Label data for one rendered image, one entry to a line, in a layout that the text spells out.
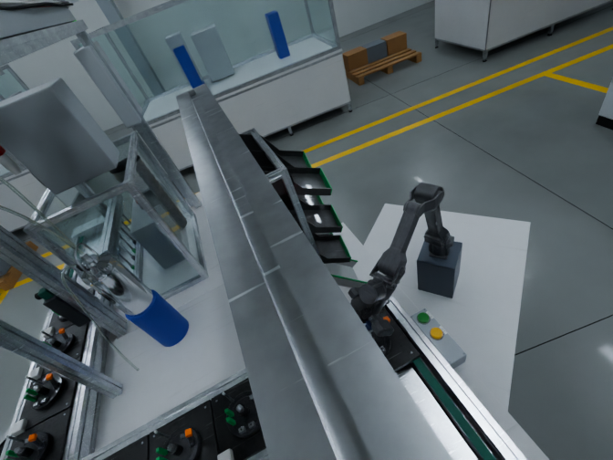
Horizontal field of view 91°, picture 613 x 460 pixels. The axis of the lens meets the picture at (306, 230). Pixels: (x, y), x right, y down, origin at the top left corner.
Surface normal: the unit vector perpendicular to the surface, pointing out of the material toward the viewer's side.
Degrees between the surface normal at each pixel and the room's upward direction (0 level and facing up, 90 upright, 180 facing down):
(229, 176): 0
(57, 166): 90
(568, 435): 0
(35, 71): 90
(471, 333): 0
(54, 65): 90
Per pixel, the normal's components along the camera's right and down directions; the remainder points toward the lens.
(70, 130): 0.38, 0.55
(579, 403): -0.27, -0.70
